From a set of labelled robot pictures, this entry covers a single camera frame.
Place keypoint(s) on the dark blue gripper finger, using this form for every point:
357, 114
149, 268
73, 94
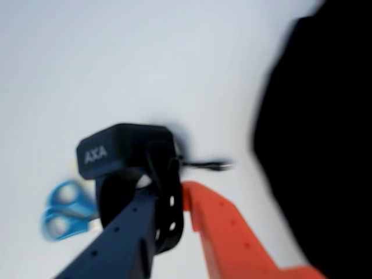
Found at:
122, 244

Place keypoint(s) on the black AXA bike light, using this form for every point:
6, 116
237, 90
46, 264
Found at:
128, 148

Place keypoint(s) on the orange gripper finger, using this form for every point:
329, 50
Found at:
229, 241

